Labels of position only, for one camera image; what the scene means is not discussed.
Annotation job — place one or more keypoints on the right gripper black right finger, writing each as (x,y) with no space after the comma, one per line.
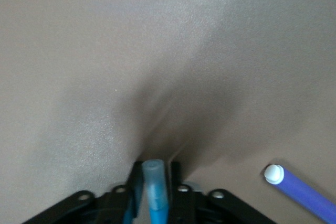
(210,208)

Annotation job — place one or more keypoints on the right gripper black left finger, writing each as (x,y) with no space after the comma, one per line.
(105,208)

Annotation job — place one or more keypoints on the blue marker pen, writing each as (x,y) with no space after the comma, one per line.
(156,190)

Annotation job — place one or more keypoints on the purple marker pen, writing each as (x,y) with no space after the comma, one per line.
(302,192)

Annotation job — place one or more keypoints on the brown table mat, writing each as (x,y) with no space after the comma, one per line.
(157,51)

